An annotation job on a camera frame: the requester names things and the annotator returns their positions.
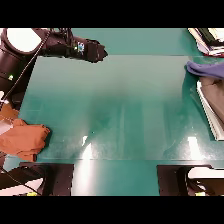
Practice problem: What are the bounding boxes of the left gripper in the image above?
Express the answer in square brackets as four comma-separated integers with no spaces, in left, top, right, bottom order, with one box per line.
[84,39,109,64]

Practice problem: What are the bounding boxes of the brown garment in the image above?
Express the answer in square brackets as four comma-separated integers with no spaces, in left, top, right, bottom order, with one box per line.
[0,102,20,123]

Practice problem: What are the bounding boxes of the orange garment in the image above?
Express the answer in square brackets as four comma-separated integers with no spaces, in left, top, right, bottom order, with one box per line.
[0,118,52,163]

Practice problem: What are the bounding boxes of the blue garment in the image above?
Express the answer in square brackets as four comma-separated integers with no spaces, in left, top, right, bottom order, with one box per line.
[184,60,224,80]

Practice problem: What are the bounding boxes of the heap of clothes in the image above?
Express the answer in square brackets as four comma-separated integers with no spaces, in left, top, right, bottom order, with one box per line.
[187,27,224,59]

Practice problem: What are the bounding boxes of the grey garment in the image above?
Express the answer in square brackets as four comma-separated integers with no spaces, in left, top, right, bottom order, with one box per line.
[198,76,224,125]

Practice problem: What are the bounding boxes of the white garment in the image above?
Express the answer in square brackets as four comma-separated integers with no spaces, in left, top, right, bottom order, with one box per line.
[195,79,224,142]

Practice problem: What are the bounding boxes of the black cable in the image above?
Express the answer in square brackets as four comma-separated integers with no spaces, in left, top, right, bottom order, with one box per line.
[0,29,53,112]

